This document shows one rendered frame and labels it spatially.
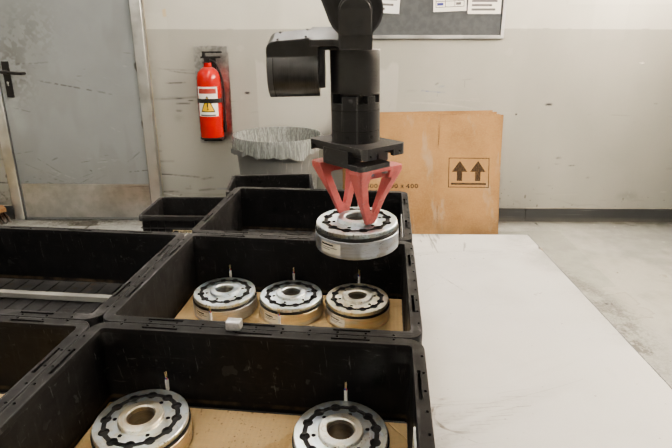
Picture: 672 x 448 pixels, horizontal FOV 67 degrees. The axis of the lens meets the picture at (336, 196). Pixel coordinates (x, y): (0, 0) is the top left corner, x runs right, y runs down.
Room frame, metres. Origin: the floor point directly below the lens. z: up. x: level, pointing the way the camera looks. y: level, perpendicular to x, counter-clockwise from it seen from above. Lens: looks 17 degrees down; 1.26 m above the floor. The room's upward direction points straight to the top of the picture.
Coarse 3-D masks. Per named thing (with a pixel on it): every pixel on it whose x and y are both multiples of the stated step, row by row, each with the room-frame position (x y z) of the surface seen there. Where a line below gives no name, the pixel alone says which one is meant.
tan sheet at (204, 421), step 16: (192, 416) 0.50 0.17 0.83; (208, 416) 0.50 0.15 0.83; (224, 416) 0.50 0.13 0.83; (240, 416) 0.50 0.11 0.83; (256, 416) 0.50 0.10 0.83; (272, 416) 0.50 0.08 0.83; (288, 416) 0.50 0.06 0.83; (208, 432) 0.48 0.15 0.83; (224, 432) 0.48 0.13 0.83; (240, 432) 0.48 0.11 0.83; (256, 432) 0.48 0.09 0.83; (272, 432) 0.48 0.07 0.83; (288, 432) 0.48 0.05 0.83; (400, 432) 0.48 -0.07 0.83
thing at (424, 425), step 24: (96, 336) 0.53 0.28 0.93; (192, 336) 0.53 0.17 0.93; (216, 336) 0.52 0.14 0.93; (240, 336) 0.52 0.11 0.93; (264, 336) 0.52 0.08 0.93; (288, 336) 0.52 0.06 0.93; (312, 336) 0.52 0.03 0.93; (336, 336) 0.52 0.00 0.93; (360, 336) 0.52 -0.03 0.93; (72, 360) 0.48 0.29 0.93; (48, 384) 0.44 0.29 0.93; (24, 408) 0.40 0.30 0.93; (0, 432) 0.37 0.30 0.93; (432, 432) 0.37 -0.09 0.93
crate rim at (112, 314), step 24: (240, 240) 0.83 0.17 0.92; (264, 240) 0.82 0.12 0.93; (288, 240) 0.82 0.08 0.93; (312, 240) 0.82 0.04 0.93; (408, 264) 0.72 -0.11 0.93; (144, 288) 0.65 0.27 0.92; (408, 288) 0.64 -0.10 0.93; (120, 312) 0.58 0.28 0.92; (384, 336) 0.52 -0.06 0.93; (408, 336) 0.52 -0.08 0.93
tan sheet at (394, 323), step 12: (192, 300) 0.79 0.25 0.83; (324, 300) 0.79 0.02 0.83; (396, 300) 0.79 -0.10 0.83; (180, 312) 0.75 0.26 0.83; (192, 312) 0.75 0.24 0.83; (324, 312) 0.75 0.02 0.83; (396, 312) 0.75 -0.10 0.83; (312, 324) 0.71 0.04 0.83; (324, 324) 0.71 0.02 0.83; (384, 324) 0.71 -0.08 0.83; (396, 324) 0.71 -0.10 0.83
